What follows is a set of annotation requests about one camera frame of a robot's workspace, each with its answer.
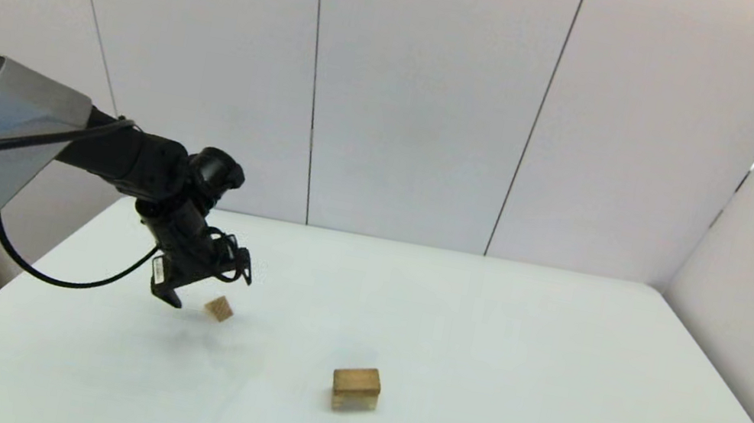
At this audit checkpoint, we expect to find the triangular wooden building block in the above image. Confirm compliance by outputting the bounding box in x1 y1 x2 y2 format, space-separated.
203 294 237 325

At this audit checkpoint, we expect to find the rectangular wooden building block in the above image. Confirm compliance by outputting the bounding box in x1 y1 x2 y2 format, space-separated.
329 361 385 400

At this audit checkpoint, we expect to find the arched wooden building block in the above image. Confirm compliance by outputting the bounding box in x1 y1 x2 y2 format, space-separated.
329 387 382 419

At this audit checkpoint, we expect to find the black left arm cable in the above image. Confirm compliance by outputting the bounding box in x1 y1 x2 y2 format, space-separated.
0 95 277 320

